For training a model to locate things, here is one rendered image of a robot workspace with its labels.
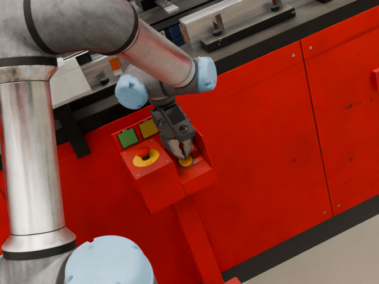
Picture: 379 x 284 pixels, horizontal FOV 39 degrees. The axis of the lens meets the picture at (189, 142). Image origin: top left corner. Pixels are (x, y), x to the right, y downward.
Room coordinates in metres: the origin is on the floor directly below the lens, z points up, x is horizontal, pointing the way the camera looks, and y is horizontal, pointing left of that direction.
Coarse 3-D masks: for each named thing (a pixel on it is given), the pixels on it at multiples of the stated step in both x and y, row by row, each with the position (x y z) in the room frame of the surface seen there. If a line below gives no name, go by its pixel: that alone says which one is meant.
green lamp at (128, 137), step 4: (132, 128) 1.26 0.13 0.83; (124, 132) 1.26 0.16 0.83; (128, 132) 1.26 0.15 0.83; (132, 132) 1.26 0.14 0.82; (120, 136) 1.25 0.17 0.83; (124, 136) 1.25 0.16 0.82; (128, 136) 1.26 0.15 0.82; (132, 136) 1.26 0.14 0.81; (120, 140) 1.25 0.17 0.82; (124, 140) 1.25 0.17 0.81; (128, 140) 1.26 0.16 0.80; (132, 140) 1.26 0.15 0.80; (136, 140) 1.26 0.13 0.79; (124, 144) 1.25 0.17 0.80; (128, 144) 1.25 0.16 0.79
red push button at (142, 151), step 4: (140, 148) 1.19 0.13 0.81; (144, 148) 1.18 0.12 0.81; (148, 148) 1.18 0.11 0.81; (136, 152) 1.18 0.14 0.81; (140, 152) 1.17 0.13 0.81; (144, 152) 1.16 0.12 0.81; (148, 152) 1.17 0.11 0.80; (140, 156) 1.16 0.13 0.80; (144, 156) 1.16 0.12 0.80; (148, 156) 1.17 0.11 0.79; (144, 160) 1.17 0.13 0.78
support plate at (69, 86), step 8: (72, 64) 1.42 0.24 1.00; (72, 72) 1.36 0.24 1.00; (80, 72) 1.34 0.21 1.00; (56, 80) 1.35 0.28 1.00; (64, 80) 1.33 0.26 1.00; (72, 80) 1.31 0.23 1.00; (80, 80) 1.29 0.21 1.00; (56, 88) 1.29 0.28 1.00; (64, 88) 1.27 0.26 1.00; (72, 88) 1.25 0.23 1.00; (80, 88) 1.24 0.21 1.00; (88, 88) 1.22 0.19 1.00; (56, 96) 1.24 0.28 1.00; (64, 96) 1.22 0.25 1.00; (72, 96) 1.21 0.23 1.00; (80, 96) 1.21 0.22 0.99; (56, 104) 1.20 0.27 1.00
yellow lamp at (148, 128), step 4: (152, 120) 1.27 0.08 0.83; (144, 124) 1.27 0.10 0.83; (148, 124) 1.27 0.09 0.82; (152, 124) 1.27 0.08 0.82; (140, 128) 1.27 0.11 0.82; (144, 128) 1.27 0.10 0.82; (148, 128) 1.27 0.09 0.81; (152, 128) 1.27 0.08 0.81; (156, 128) 1.27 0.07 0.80; (144, 132) 1.27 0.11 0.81; (148, 132) 1.27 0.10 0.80; (152, 132) 1.27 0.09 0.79; (156, 132) 1.27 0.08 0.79; (144, 136) 1.27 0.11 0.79; (148, 136) 1.27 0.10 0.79
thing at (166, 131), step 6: (174, 96) 1.18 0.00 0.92; (150, 102) 1.19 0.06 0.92; (156, 102) 1.17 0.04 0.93; (162, 102) 1.16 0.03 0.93; (168, 102) 1.17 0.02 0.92; (156, 108) 1.25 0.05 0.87; (156, 114) 1.22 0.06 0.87; (156, 120) 1.20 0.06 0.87; (162, 120) 1.18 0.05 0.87; (156, 126) 1.23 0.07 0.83; (162, 126) 1.17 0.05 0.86; (168, 126) 1.17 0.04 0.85; (162, 132) 1.17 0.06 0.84; (168, 132) 1.17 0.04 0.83
